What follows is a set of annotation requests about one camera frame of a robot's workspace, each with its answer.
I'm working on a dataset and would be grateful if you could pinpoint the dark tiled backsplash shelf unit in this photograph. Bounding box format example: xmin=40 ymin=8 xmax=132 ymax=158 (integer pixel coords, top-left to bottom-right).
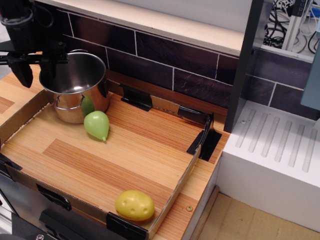
xmin=39 ymin=0 xmax=263 ymax=132

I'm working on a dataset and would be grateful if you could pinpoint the white dish drainer sink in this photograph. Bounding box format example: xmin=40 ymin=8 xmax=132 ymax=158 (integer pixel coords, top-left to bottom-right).
xmin=216 ymin=101 xmax=320 ymax=231

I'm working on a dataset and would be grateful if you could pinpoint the metal pot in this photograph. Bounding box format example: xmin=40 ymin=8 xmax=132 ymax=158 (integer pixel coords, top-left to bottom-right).
xmin=39 ymin=50 xmax=110 ymax=124

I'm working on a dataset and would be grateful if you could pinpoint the green toy pear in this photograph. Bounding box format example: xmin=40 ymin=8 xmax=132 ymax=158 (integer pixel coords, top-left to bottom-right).
xmin=83 ymin=110 xmax=110 ymax=142

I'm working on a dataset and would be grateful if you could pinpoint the tangle of black cables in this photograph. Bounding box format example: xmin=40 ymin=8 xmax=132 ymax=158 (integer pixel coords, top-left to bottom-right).
xmin=263 ymin=0 xmax=320 ymax=54

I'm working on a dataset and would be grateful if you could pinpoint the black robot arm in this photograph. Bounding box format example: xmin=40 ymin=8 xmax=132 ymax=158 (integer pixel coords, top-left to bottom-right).
xmin=0 ymin=0 xmax=68 ymax=88

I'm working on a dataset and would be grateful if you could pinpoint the yellow toy potato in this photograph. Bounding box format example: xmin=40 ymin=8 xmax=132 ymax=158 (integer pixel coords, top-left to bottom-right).
xmin=115 ymin=190 xmax=155 ymax=222

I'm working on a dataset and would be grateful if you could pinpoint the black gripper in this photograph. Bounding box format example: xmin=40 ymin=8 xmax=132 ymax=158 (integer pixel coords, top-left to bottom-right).
xmin=0 ymin=39 xmax=69 ymax=88

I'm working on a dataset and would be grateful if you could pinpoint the cardboard fence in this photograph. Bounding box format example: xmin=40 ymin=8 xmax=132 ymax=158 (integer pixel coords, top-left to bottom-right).
xmin=0 ymin=74 xmax=228 ymax=240

